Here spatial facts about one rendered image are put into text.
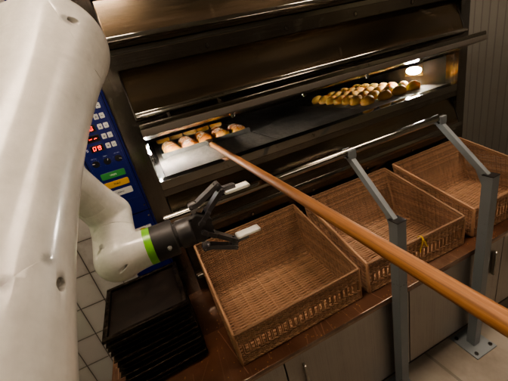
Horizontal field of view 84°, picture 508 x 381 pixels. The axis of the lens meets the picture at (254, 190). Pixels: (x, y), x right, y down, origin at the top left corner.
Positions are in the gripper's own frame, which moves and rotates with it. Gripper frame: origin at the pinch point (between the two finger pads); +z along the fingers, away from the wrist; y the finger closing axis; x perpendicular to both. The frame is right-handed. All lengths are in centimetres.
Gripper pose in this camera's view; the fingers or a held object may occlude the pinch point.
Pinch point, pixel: (249, 207)
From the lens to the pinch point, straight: 77.8
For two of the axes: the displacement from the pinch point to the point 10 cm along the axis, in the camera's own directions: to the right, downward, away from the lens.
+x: 3.7, 2.9, -8.8
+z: 9.0, -3.4, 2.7
